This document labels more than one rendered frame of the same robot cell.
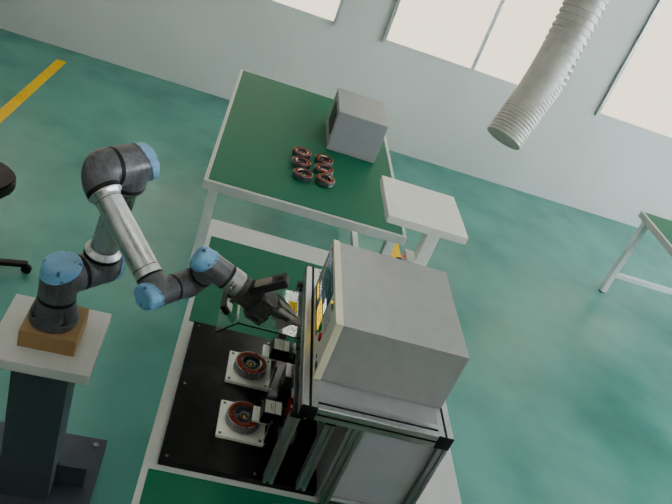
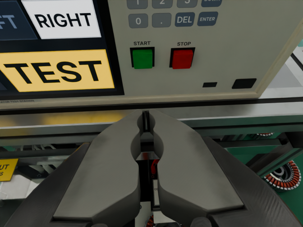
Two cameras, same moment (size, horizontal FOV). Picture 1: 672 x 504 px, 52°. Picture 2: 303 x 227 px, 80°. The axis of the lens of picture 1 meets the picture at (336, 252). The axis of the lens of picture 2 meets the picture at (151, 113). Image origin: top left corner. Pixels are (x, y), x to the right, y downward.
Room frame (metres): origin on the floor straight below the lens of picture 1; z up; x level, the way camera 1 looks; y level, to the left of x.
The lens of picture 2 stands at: (1.59, 0.10, 1.29)
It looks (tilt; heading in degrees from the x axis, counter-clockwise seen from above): 54 degrees down; 279
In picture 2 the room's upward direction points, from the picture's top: straight up
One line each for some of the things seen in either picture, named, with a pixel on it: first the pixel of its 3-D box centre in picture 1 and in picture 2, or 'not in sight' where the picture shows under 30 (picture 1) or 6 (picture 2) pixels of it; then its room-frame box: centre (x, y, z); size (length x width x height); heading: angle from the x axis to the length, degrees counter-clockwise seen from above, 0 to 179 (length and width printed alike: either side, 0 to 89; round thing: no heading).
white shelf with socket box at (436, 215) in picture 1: (403, 248); not in sight; (2.69, -0.27, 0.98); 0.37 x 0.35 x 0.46; 12
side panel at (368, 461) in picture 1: (380, 473); not in sight; (1.45, -0.36, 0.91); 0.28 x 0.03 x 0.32; 102
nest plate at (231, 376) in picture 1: (248, 370); not in sight; (1.80, 0.13, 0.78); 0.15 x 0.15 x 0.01; 12
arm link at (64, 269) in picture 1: (62, 276); not in sight; (1.65, 0.76, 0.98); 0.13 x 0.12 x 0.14; 152
